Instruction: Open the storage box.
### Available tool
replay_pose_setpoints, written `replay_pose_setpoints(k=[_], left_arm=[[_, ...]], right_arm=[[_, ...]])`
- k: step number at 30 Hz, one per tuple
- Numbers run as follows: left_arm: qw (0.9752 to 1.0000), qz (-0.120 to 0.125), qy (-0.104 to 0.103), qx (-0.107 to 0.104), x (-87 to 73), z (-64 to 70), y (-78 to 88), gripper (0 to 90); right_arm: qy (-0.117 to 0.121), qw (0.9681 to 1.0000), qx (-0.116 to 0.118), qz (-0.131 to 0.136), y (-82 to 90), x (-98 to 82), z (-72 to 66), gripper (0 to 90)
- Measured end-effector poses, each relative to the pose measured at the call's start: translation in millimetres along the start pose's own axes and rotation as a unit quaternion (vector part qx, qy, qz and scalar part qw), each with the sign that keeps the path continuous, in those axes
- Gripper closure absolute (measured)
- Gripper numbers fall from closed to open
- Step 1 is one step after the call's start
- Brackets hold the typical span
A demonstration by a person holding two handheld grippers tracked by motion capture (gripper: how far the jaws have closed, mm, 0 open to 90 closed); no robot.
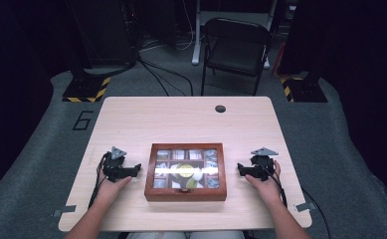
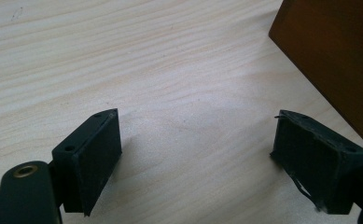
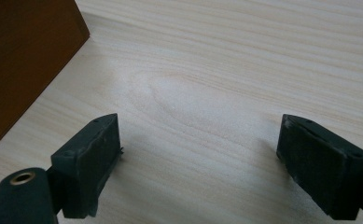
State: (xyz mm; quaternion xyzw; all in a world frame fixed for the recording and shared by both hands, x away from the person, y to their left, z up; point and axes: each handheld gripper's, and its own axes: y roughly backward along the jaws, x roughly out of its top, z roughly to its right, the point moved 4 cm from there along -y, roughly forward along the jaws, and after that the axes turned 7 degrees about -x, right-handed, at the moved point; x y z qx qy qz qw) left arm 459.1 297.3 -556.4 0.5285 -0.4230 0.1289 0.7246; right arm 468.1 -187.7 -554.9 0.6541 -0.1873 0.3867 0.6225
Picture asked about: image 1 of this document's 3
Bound wooden box with glass lid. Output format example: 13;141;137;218
143;142;228;203

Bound dark equipment cabinet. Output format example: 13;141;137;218
69;0;139;70

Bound black folding chair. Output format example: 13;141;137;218
200;17;273;97

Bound person's right hand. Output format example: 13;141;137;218
245;160;283;206

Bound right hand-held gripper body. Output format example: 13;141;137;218
250;146;280;182

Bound white floor cables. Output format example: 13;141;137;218
140;0;197;53

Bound grey tape strip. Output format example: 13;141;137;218
52;204;78;218
293;201;316;213

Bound black stand base hazard stripes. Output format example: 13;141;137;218
279;76;328;104
62;76;111;104

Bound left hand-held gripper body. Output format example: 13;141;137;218
101;145;131;183

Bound black floor cables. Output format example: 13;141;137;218
136;54;195;98

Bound person's left hand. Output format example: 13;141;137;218
95;160;133;205

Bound left hand-held gripper black cable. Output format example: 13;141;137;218
88;151;111;209

